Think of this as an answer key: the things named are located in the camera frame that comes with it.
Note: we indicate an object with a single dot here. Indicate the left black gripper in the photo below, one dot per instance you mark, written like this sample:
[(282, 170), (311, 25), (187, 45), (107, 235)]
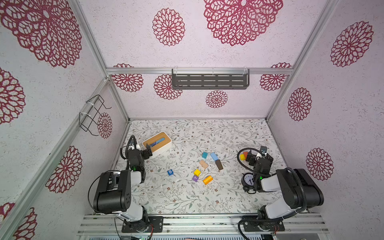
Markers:
[(144, 154)]

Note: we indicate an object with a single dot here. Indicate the black wire wall rack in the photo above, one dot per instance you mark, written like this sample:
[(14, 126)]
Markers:
[(96, 121)]

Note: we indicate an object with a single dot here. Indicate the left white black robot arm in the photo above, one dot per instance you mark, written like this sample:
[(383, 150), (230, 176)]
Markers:
[(113, 194)]

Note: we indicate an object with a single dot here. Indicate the black alarm clock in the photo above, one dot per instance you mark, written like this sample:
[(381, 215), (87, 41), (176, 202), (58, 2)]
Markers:
[(248, 183)]

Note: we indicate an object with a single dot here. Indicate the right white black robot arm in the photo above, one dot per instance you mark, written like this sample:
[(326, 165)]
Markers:
[(299, 191)]

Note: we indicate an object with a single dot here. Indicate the light blue plank block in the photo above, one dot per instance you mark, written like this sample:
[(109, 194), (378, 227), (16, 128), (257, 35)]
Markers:
[(214, 156)]

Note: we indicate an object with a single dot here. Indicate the orange wooden cylinder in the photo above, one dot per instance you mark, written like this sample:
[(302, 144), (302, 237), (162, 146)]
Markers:
[(207, 180)]

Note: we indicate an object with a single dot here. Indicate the dark brown plank block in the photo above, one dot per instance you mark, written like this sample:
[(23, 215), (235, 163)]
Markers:
[(219, 165)]

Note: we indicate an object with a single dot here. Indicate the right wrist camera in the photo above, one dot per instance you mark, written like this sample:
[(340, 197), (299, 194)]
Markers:
[(263, 150)]

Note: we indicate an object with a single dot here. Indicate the yellow wooden cube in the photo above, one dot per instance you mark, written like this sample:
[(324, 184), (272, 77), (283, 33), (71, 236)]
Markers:
[(197, 173)]

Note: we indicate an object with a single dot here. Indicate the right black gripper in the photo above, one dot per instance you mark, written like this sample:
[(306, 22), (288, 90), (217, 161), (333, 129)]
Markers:
[(252, 157)]

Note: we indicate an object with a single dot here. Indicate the grey wall shelf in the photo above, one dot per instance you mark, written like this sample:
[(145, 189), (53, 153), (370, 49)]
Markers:
[(197, 81)]

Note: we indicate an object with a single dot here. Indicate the white wooden-lid tissue box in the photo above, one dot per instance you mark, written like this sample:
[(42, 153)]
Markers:
[(159, 143)]

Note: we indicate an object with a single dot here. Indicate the natural wood plank block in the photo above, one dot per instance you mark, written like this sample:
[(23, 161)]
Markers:
[(203, 164)]

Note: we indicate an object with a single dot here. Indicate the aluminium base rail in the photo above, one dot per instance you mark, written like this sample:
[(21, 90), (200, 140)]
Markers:
[(203, 224)]

